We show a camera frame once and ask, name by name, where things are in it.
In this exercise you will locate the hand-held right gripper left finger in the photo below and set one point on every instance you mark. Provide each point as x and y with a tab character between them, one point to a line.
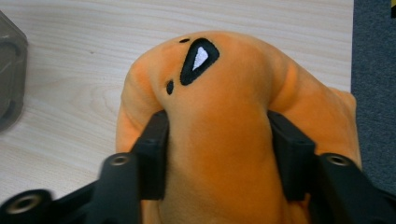
149	161

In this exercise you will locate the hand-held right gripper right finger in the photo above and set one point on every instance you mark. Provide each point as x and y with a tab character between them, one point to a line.
292	161

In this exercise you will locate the orange plush toy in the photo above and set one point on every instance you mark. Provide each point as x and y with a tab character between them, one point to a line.
224	130

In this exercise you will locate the striped black stand base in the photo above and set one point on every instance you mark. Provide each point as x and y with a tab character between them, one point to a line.
393	7

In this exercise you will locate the grey translucent storage box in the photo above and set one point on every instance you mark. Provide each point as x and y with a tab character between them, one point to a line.
11	77

